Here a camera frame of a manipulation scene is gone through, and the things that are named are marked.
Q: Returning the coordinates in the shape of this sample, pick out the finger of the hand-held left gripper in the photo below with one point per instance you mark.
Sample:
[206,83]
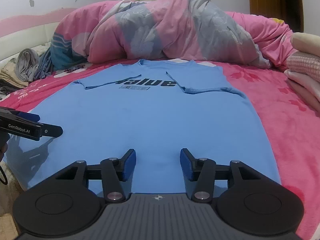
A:
[51,131]
[28,118]

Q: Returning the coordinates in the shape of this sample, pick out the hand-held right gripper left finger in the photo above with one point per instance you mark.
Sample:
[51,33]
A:
[129,165]

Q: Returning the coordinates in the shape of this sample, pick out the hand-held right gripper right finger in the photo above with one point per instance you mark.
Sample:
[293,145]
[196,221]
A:
[186,165]

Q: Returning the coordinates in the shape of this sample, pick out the light blue t-shirt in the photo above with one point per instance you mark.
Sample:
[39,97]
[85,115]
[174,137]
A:
[150,120]

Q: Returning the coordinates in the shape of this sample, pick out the beige crumpled cloth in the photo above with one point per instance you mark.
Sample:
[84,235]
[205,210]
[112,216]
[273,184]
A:
[8,72]

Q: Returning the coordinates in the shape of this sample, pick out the grey garment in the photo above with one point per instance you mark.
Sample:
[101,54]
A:
[26,65]

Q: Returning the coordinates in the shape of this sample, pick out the pink white bed headboard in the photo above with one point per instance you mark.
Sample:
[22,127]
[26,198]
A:
[25,30]

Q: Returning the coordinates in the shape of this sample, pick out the pink floral fleece blanket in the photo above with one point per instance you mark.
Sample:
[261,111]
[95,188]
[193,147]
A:
[287,120]

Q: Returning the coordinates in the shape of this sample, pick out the pink grey floral duvet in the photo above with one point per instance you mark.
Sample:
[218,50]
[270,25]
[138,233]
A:
[162,35]

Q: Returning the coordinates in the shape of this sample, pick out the pale pink folded cloth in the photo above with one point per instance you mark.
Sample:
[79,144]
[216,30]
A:
[302,87]

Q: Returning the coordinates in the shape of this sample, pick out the bright pink quilt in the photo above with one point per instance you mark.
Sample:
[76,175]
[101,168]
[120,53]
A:
[270,35]

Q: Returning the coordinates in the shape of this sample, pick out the cream folded cloth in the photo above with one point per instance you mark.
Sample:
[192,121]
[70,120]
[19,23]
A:
[307,42]

